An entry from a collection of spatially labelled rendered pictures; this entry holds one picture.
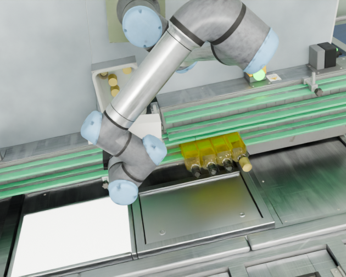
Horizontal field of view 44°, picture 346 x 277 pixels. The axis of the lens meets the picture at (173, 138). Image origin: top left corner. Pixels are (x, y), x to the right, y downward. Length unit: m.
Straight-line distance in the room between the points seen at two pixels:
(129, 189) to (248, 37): 0.47
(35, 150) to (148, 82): 0.87
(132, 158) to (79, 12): 0.72
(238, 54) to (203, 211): 0.70
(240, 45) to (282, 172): 0.86
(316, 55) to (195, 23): 0.92
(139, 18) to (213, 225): 0.72
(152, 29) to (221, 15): 0.41
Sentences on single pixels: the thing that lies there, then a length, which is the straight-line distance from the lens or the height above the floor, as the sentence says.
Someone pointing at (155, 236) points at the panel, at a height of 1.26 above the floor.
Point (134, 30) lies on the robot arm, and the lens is 1.34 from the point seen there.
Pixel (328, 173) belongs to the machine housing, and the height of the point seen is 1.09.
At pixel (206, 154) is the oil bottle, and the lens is 1.55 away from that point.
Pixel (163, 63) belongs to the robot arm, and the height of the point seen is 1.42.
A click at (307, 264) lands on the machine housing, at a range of 1.42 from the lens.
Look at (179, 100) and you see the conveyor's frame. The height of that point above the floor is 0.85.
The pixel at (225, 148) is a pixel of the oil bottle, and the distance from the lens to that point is 1.57.
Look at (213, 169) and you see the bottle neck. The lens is 1.50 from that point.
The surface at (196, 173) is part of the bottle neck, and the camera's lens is 1.52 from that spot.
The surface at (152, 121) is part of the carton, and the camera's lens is 1.39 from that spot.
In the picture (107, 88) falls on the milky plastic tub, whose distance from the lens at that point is 1.70.
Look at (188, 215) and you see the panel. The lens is 1.54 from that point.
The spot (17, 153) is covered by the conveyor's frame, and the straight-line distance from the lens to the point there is 1.80.
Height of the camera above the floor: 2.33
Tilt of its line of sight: 59 degrees down
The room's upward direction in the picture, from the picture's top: 163 degrees clockwise
